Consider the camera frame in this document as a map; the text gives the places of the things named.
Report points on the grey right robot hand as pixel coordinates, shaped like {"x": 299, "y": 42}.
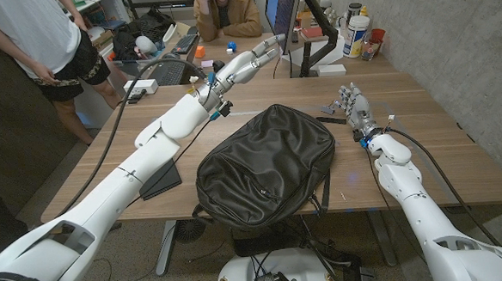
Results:
{"x": 360, "y": 111}

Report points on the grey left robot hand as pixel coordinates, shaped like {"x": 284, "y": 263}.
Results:
{"x": 238, "y": 70}

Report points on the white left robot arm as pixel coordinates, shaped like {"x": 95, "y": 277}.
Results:
{"x": 120, "y": 182}

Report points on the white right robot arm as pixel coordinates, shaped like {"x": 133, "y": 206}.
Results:
{"x": 418, "y": 209}

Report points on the black leather backpack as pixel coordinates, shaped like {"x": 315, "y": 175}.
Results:
{"x": 265, "y": 165}

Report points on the small white-capped vial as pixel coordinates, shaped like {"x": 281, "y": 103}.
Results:
{"x": 229, "y": 52}

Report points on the small black box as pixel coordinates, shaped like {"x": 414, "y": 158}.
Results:
{"x": 218, "y": 65}

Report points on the blue spiky ball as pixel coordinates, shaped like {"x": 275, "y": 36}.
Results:
{"x": 232, "y": 46}

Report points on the pink sticky note pad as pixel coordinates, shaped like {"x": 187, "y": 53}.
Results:
{"x": 207, "y": 63}

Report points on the small grey box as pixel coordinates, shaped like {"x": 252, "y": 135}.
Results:
{"x": 327, "y": 109}

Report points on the orange cube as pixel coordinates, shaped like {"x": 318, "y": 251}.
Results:
{"x": 200, "y": 52}

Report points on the flat white box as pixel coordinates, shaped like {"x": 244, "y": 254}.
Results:
{"x": 331, "y": 70}

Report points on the seated person in tan jacket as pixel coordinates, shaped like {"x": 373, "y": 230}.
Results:
{"x": 236, "y": 16}

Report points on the black keyboard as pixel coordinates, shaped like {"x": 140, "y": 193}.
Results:
{"x": 185, "y": 42}
{"x": 172, "y": 73}

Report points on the black computer mouse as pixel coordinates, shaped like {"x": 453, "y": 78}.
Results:
{"x": 170, "y": 56}

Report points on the white wipes canister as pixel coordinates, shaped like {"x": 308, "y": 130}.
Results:
{"x": 355, "y": 36}

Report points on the black computer monitor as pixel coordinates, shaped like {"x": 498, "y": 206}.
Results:
{"x": 285, "y": 9}

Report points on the red book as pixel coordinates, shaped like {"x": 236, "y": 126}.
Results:
{"x": 312, "y": 32}

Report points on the white power strip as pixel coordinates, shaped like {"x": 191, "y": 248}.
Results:
{"x": 145, "y": 86}

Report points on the grey plush toy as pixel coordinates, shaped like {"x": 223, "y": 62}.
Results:
{"x": 146, "y": 44}

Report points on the black mesh bag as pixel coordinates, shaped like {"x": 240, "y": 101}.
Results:
{"x": 150, "y": 27}

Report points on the yellow bottle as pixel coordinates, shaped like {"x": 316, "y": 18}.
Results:
{"x": 363, "y": 11}

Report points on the clear plastic bin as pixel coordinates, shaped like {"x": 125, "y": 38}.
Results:
{"x": 137, "y": 69}

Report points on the grey table leg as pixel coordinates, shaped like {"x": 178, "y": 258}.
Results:
{"x": 383, "y": 241}
{"x": 165, "y": 252}

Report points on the black tablet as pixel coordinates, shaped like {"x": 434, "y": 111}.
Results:
{"x": 163, "y": 184}

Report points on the white shelf unit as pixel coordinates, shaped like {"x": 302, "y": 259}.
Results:
{"x": 98, "y": 11}

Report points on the black floor fan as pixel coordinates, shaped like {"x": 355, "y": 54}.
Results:
{"x": 190, "y": 230}

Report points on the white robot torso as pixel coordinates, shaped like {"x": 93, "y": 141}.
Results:
{"x": 296, "y": 271}

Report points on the standing person in white shirt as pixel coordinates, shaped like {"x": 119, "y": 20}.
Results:
{"x": 34, "y": 27}

